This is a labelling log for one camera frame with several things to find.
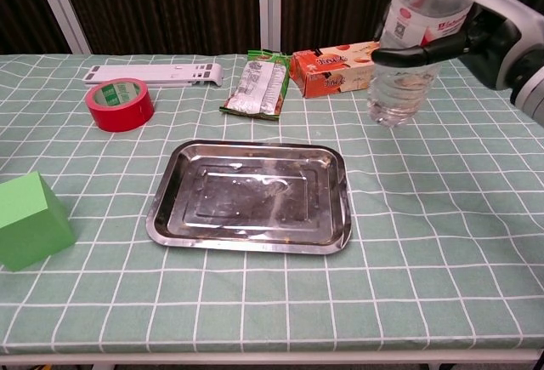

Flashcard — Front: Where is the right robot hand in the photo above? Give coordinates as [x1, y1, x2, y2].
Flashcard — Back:
[371, 0, 544, 92]

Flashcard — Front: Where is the red tape roll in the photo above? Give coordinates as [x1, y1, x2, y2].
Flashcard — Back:
[84, 77, 156, 134]

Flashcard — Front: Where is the green snack packet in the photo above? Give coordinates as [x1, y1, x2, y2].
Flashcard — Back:
[218, 48, 292, 122]

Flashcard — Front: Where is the stainless steel tray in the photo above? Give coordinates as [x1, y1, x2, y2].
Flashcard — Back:
[145, 139, 354, 256]

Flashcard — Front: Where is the transparent plastic water bottle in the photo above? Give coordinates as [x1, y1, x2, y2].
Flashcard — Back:
[366, 0, 484, 129]

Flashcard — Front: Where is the orange biscuit box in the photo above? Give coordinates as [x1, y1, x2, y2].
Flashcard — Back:
[290, 41, 382, 100]

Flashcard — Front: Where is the white flat box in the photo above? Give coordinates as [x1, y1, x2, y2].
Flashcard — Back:
[82, 62, 225, 88]

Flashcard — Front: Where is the green foam cube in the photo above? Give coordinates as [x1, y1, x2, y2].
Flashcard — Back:
[0, 171, 78, 273]

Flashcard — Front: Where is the white partition frame post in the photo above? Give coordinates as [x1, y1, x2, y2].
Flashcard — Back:
[258, 0, 283, 54]
[28, 0, 93, 55]

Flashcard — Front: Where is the green checked tablecloth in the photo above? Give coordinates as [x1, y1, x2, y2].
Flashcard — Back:
[0, 53, 544, 356]

